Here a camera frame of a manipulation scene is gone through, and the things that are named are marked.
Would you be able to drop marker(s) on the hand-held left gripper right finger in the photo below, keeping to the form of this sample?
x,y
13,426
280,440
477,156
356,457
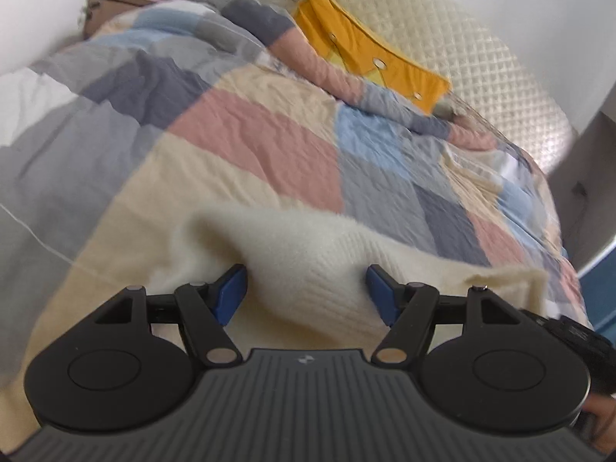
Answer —
x,y
382,293

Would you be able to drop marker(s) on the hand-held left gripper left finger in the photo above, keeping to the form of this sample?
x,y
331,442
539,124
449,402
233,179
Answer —
x,y
231,293

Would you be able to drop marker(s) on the cream striped sweater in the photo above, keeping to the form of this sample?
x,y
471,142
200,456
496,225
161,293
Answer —
x,y
308,260

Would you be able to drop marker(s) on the person's right hand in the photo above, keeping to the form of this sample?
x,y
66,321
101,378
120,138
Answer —
x,y
601,418

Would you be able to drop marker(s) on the blue panel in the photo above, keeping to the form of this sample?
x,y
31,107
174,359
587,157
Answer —
x,y
599,284

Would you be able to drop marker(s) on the checkered patchwork quilt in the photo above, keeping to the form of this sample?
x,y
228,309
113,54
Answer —
x,y
240,130

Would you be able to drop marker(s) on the yellow crown pillow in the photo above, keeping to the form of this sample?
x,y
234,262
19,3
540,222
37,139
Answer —
x,y
365,53

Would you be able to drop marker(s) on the cream quilted headboard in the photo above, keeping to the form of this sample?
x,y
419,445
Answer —
x,y
481,48

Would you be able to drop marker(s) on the wooden nightstand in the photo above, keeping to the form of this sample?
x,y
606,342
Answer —
x,y
106,7

